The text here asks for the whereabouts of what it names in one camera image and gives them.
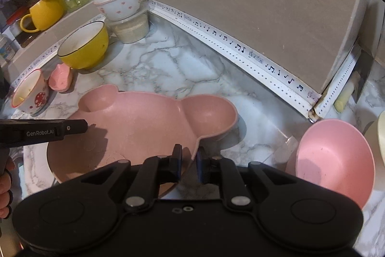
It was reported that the dark jar on sill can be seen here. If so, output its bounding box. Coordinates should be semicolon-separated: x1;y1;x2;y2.
6;6;40;48

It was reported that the cream round bowl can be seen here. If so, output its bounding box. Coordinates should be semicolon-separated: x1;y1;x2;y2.
364;111;384;166

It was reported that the yellow bowl with dark rim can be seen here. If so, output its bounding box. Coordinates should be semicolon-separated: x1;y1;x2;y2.
58;21;109;70

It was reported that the cleaver with wooden handle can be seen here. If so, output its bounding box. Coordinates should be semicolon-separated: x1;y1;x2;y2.
352;38;375;104

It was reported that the white music-note edge strip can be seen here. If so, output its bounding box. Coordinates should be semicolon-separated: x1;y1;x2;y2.
8;0;362;119

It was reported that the pink round bowl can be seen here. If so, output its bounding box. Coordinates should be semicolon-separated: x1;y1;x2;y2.
286;119;375;208

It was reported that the white bowl with red mushroom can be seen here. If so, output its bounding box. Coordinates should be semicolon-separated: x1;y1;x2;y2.
11;68;50;115

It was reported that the pink bear-shaped plate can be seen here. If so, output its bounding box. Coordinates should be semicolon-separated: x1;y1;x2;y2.
46;85;238;183

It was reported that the person's left hand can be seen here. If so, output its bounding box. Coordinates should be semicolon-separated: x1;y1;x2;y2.
0;157;15;219

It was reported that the small pink animal dish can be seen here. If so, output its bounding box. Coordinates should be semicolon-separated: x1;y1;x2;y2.
48;63;73;92

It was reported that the yellow mug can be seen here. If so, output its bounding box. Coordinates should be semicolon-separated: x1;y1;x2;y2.
19;0;66;33

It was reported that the white bowl with pink hearts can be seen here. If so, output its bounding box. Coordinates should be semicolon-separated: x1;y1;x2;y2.
93;0;140;21

